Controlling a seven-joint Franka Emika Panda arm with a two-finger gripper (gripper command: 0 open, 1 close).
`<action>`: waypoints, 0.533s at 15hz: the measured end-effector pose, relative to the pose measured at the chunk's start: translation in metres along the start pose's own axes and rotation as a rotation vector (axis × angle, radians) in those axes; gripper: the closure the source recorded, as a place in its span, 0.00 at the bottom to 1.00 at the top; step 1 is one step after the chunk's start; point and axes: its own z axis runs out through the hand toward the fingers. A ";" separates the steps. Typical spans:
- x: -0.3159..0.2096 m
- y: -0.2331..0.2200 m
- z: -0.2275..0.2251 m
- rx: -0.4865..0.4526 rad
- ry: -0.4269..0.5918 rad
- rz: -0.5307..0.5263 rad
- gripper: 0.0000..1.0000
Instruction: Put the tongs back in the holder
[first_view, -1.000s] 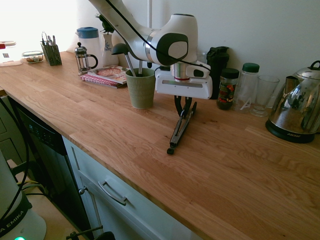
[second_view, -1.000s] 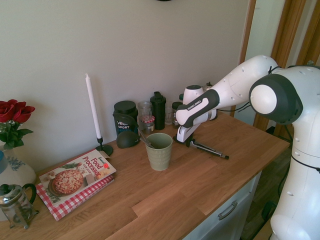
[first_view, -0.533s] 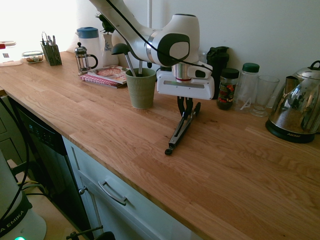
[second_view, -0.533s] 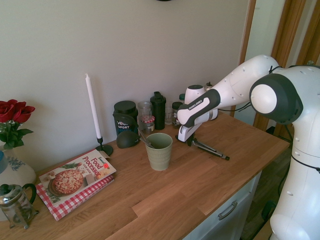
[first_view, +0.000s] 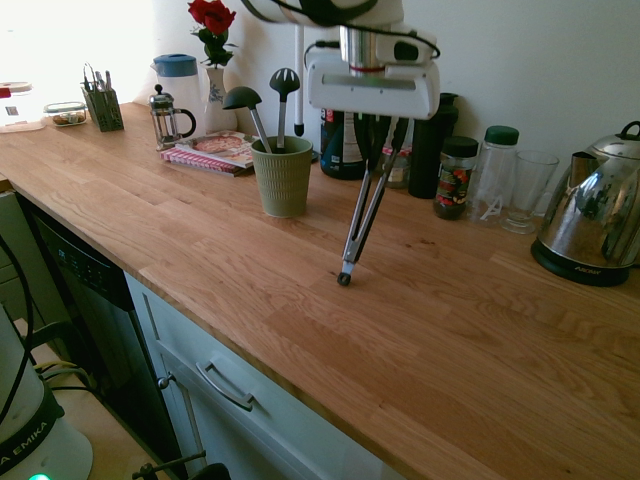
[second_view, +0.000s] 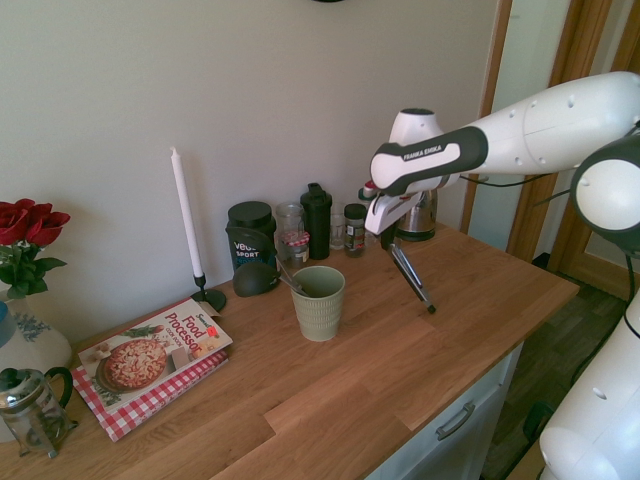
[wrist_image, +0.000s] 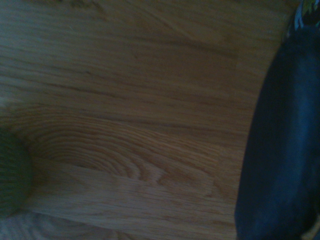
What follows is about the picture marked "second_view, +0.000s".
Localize glass French press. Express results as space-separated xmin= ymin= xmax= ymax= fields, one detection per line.
xmin=0 ymin=367 xmax=80 ymax=460

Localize red roses bouquet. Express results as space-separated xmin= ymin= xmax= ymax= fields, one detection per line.
xmin=0 ymin=198 xmax=71 ymax=300

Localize steel tongs with black tips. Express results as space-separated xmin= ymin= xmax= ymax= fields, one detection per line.
xmin=387 ymin=235 xmax=437 ymax=315

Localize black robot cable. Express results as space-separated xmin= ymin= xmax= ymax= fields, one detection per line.
xmin=459 ymin=172 xmax=574 ymax=207

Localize black candle holder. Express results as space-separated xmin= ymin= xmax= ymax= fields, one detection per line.
xmin=191 ymin=272 xmax=228 ymax=311

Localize red white checked book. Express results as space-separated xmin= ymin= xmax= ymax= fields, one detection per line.
xmin=71 ymin=349 xmax=230 ymax=444

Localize empty clear glass jar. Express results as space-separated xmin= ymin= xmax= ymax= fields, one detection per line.
xmin=275 ymin=201 xmax=306 ymax=236

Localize black ladle with steel handle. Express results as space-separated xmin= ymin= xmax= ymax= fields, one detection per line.
xmin=233 ymin=263 xmax=309 ymax=299

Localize wooden door frame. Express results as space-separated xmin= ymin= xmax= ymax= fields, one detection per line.
xmin=458 ymin=0 xmax=516 ymax=236

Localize white vase with blue pattern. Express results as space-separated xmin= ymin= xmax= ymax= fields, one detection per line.
xmin=0 ymin=289 xmax=73 ymax=374

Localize black shaker bottle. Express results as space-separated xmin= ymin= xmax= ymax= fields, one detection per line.
xmin=300 ymin=182 xmax=334 ymax=261

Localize spice jar with black lid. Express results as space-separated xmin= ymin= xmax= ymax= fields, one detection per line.
xmin=343 ymin=203 xmax=368 ymax=259

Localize green ribbed ceramic utensil holder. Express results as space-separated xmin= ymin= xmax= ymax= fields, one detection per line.
xmin=290 ymin=266 xmax=347 ymax=343

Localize stainless steel kettle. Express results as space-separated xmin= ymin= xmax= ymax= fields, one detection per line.
xmin=394 ymin=188 xmax=439 ymax=243

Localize black Vega Sport tub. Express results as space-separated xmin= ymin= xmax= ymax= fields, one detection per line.
xmin=225 ymin=201 xmax=279 ymax=281

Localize Food Processor cookbook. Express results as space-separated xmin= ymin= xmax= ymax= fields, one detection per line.
xmin=77 ymin=298 xmax=234 ymax=414

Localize grey metal drawer handle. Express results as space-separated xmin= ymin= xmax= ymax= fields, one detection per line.
xmin=435 ymin=402 xmax=476 ymax=441

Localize white cabinet drawer front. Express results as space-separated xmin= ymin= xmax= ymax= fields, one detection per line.
xmin=369 ymin=344 xmax=524 ymax=480

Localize small clear glass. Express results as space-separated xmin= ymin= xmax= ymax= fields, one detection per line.
xmin=329 ymin=201 xmax=349 ymax=250

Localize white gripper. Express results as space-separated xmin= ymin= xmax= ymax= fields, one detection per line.
xmin=364 ymin=191 xmax=427 ymax=251

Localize jar with red checked lid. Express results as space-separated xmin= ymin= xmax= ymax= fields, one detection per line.
xmin=278 ymin=232 xmax=311 ymax=269

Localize tall white candle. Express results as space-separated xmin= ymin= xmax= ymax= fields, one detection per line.
xmin=169 ymin=146 xmax=205 ymax=279

